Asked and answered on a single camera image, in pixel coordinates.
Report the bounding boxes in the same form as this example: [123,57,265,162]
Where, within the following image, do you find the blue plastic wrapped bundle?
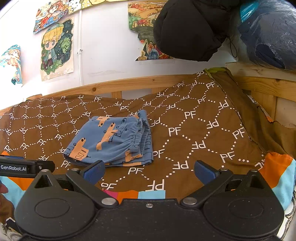
[238,1,295,71]

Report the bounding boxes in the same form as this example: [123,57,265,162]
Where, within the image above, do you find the green cartoon wall poster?
[40,18,74,81]

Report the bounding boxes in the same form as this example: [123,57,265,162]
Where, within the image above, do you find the cartoon poster far left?
[1,45,23,86]

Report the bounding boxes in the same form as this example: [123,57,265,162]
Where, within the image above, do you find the colourful landscape wall poster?
[128,1,171,61]

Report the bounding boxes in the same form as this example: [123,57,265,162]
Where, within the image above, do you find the cartoon poster top left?
[33,0,130,35]

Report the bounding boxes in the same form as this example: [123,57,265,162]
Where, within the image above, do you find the brown PF patterned blanket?
[1,68,295,200]

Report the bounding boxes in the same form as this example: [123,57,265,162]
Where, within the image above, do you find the blue patterned child pants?
[63,110,154,167]

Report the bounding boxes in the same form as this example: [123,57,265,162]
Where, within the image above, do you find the wooden bed frame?
[0,62,296,123]

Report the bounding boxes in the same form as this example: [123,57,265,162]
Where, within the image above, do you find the black puffy jacket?
[154,0,243,62]

